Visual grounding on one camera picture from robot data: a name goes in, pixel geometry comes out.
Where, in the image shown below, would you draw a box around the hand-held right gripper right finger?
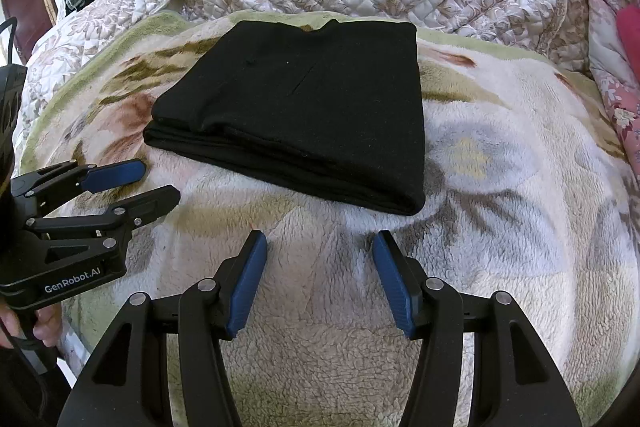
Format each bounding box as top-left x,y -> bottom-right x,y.
372,230 -> 583,427

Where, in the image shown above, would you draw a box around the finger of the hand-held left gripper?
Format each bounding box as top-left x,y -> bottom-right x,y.
25,185 -> 181,251
11,159 -> 147,210

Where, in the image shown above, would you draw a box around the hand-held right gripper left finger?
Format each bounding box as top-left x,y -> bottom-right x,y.
57,230 -> 268,427

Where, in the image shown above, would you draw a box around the black pants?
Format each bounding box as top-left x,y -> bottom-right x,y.
144,19 -> 426,216

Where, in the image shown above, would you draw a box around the person's left hand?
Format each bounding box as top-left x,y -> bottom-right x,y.
31,303 -> 64,350

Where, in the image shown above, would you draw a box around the floral fleece blanket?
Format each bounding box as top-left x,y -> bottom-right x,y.
15,9 -> 636,427

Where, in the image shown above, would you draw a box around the pink floral quilt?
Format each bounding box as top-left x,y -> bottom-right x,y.
585,0 -> 640,168

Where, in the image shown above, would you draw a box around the plain pink cloth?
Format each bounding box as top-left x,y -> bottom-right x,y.
616,4 -> 640,75

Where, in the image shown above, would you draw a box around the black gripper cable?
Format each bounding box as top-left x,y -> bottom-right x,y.
0,18 -> 21,68

